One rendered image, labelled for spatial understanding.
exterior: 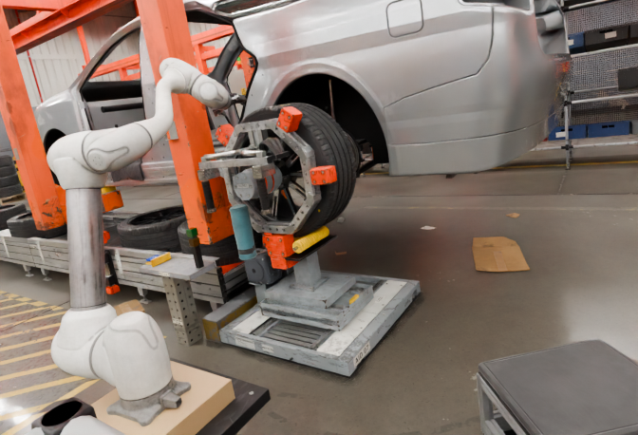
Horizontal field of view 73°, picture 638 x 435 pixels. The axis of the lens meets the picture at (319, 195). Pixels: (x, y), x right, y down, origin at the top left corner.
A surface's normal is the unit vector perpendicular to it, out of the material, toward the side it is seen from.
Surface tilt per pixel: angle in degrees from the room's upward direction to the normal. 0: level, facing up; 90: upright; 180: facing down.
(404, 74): 90
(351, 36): 90
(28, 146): 90
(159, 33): 90
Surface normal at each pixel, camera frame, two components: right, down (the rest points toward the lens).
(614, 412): -0.15, -0.97
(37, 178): 0.82, -0.01
